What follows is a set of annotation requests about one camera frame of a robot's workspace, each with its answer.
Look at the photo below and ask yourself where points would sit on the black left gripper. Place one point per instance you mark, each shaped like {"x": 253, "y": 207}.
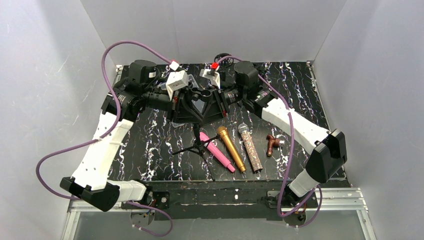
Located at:
{"x": 175, "y": 104}

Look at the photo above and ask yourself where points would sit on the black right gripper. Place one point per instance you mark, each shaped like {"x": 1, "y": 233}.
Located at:
{"x": 221, "y": 102}

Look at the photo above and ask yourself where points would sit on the gold microphone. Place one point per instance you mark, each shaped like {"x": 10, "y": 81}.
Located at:
{"x": 223, "y": 133}

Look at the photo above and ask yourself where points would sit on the glitter silver-head microphone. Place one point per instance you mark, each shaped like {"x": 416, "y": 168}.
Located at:
{"x": 254, "y": 159}

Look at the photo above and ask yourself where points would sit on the small black tripod stand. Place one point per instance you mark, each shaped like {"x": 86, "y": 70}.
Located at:
{"x": 198, "y": 146}

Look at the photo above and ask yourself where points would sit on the pink microphone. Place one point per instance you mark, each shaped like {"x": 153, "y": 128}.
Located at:
{"x": 211, "y": 147}

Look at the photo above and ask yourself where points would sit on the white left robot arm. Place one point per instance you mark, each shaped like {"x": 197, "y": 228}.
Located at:
{"x": 120, "y": 110}

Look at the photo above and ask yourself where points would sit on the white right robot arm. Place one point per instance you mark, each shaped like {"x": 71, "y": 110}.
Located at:
{"x": 327, "y": 150}

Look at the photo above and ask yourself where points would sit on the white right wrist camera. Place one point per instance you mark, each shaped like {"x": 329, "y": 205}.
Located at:
{"x": 212, "y": 74}

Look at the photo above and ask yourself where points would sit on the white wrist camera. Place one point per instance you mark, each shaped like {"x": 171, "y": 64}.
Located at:
{"x": 212, "y": 74}
{"x": 176, "y": 80}

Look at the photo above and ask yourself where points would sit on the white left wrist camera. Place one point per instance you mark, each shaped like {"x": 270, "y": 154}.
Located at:
{"x": 176, "y": 80}

